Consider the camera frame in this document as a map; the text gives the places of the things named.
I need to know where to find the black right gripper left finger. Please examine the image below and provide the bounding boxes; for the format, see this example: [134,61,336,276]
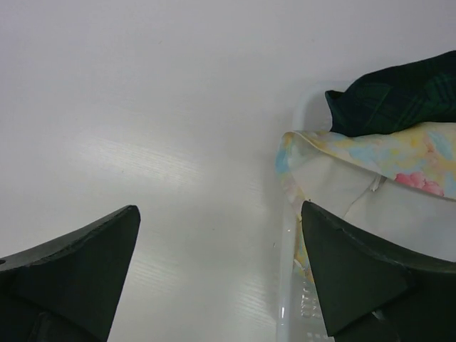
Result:
[1,205,140,341]

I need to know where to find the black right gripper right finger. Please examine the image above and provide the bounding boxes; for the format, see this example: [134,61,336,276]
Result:
[301,202,455,341]

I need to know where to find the pastel floral skirt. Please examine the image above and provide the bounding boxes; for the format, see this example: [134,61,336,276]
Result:
[274,120,456,286]

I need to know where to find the white plastic basket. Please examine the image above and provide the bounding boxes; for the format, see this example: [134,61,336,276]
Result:
[276,81,351,341]

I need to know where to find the dark green plaid skirt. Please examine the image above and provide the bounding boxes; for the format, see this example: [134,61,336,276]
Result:
[325,51,455,137]

